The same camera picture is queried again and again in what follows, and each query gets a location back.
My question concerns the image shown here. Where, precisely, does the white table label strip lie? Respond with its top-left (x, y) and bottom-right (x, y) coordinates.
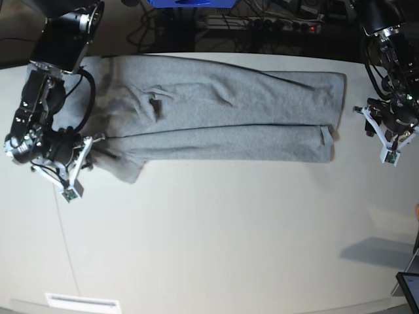
top-left (45, 293), bottom-right (121, 313)

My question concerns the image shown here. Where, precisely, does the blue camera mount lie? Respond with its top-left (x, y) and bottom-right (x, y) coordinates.
top-left (148, 0), bottom-right (236, 9)

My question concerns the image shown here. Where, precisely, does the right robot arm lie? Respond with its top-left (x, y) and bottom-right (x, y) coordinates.
top-left (5, 1), bottom-right (105, 166)

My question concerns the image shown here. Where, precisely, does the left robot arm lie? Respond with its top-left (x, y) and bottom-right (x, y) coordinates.
top-left (351, 1), bottom-right (418, 140)

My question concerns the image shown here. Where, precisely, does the grey T-shirt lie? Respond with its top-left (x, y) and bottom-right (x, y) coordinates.
top-left (82, 56), bottom-right (345, 183)

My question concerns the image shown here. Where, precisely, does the black tablet device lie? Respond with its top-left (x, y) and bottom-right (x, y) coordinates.
top-left (396, 272), bottom-right (418, 314)

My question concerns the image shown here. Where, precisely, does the black power strip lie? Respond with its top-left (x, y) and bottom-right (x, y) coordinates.
top-left (249, 18), bottom-right (322, 34)

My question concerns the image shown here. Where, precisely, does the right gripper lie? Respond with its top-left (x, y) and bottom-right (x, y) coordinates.
top-left (37, 133), bottom-right (105, 170)

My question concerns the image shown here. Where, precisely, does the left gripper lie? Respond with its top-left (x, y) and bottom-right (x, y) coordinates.
top-left (381, 106), bottom-right (418, 139)

